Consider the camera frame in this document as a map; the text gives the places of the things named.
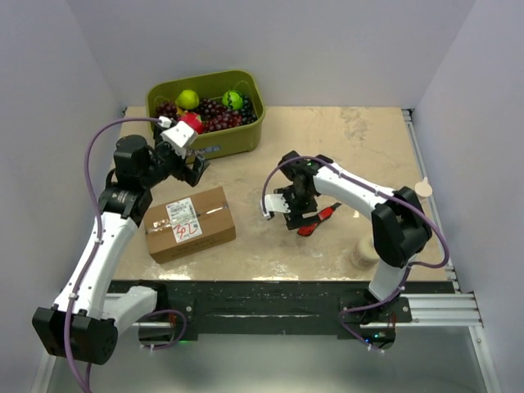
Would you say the brown cardboard express box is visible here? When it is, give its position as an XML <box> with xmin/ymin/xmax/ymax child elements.
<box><xmin>142</xmin><ymin>187</ymin><xmax>237</xmax><ymax>264</ymax></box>

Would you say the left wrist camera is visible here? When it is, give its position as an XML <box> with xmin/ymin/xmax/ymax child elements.
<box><xmin>160</xmin><ymin>121</ymin><xmax>198</xmax><ymax>158</ymax></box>

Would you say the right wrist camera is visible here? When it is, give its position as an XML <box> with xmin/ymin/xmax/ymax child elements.
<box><xmin>260</xmin><ymin>193</ymin><xmax>291</xmax><ymax>220</ymax></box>

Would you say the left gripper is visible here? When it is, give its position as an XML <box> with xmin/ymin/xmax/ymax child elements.
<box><xmin>141</xmin><ymin>124</ymin><xmax>210</xmax><ymax>187</ymax></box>

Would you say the cream lotion pump bottle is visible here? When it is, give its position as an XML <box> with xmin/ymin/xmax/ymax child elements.
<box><xmin>350</xmin><ymin>237</ymin><xmax>378</xmax><ymax>270</ymax></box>

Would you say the dark red grape bunch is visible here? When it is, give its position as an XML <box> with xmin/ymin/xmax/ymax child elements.
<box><xmin>154</xmin><ymin>97</ymin><xmax>259</xmax><ymax>133</ymax></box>

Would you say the yellow-green pear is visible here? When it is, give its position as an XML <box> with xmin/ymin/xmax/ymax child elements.
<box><xmin>175</xmin><ymin>89</ymin><xmax>200</xmax><ymax>110</ymax></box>

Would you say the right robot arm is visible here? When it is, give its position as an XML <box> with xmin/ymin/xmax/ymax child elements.
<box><xmin>260</xmin><ymin>151</ymin><xmax>437</xmax><ymax>323</ymax></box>

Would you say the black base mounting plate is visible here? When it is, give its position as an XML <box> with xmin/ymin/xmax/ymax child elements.
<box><xmin>110</xmin><ymin>279</ymin><xmax>458</xmax><ymax>349</ymax></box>

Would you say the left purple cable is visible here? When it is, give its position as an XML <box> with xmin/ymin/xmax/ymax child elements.
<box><xmin>64</xmin><ymin>115</ymin><xmax>187</xmax><ymax>393</ymax></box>

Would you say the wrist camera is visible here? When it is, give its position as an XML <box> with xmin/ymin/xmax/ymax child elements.
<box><xmin>160</xmin><ymin>121</ymin><xmax>198</xmax><ymax>158</ymax></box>
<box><xmin>260</xmin><ymin>193</ymin><xmax>291</xmax><ymax>220</ymax></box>

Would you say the green striped ball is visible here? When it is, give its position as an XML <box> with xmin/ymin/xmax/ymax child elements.
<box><xmin>222</xmin><ymin>90</ymin><xmax>244</xmax><ymax>111</ymax></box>

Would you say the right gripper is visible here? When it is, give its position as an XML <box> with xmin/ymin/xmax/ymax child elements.
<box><xmin>274</xmin><ymin>184</ymin><xmax>322</xmax><ymax>230</ymax></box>

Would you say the red black utility knife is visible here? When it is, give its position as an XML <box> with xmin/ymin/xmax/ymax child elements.
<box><xmin>297</xmin><ymin>202</ymin><xmax>341</xmax><ymax>237</ymax></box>

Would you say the olive green plastic bin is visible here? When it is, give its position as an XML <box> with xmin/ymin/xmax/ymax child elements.
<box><xmin>146</xmin><ymin>70</ymin><xmax>265</xmax><ymax>159</ymax></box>

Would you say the aluminium frame rail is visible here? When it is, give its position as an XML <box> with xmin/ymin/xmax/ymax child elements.
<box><xmin>102</xmin><ymin>106</ymin><xmax>486</xmax><ymax>328</ymax></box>

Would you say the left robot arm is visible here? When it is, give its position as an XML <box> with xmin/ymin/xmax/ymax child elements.
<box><xmin>32</xmin><ymin>129</ymin><xmax>209</xmax><ymax>365</ymax></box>

